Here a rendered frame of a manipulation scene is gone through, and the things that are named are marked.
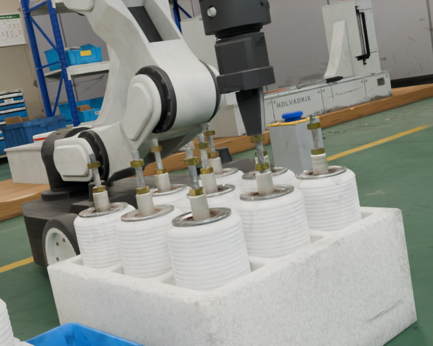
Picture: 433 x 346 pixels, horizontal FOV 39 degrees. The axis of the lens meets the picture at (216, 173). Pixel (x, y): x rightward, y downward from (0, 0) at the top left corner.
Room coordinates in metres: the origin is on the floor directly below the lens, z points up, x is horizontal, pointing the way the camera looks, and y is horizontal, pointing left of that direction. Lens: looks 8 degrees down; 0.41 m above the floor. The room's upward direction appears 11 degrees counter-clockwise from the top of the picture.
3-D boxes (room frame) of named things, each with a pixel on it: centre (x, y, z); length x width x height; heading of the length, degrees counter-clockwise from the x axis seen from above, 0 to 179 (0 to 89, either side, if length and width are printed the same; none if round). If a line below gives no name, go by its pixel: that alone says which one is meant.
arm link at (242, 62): (0.83, -0.06, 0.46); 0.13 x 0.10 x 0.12; 161
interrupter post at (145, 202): (0.84, 0.10, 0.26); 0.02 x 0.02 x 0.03
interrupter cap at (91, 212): (0.93, 0.18, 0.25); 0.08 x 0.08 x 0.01
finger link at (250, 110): (0.81, -0.06, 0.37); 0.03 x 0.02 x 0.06; 71
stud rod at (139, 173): (0.84, 0.10, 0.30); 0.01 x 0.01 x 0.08
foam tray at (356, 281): (0.92, 0.01, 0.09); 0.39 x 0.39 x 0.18; 40
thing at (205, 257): (0.75, 0.03, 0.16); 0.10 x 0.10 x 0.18
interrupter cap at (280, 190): (0.83, -0.06, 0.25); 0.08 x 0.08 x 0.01
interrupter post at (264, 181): (0.83, -0.06, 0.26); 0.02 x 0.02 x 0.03
